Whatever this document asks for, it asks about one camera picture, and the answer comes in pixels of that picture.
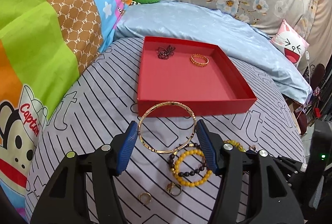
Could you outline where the yellow round bead bracelet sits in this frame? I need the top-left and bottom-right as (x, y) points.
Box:
(173, 149), (213, 187)

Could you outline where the wide gold filigree bangle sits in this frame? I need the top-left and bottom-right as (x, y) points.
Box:
(190, 54), (209, 67)

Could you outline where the yellow jade chunky bracelet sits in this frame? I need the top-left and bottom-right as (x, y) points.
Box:
(223, 139), (247, 153)

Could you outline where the colourful cartoon monkey quilt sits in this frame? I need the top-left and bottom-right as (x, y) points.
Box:
(1, 0), (130, 223)

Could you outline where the white cartoon cat cushion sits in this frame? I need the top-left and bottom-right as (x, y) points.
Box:
(270, 19), (310, 67)

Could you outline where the thin gold bangle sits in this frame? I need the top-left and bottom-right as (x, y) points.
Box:
(137, 101), (197, 154)

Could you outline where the small gold open ring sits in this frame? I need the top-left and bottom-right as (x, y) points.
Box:
(138, 191), (153, 206)

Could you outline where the dark purple bead chain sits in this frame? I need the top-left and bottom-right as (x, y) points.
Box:
(156, 44), (176, 59)

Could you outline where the light blue pillow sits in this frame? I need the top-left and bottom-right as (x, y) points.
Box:
(114, 0), (312, 104)

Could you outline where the gold ring with stone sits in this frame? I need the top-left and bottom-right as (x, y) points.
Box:
(165, 182), (184, 197)

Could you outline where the red shallow cardboard box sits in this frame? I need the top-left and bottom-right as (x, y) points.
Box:
(137, 36), (257, 116)

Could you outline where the dark brown bead bracelet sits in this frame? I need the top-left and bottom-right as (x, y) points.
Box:
(168, 142), (208, 178)

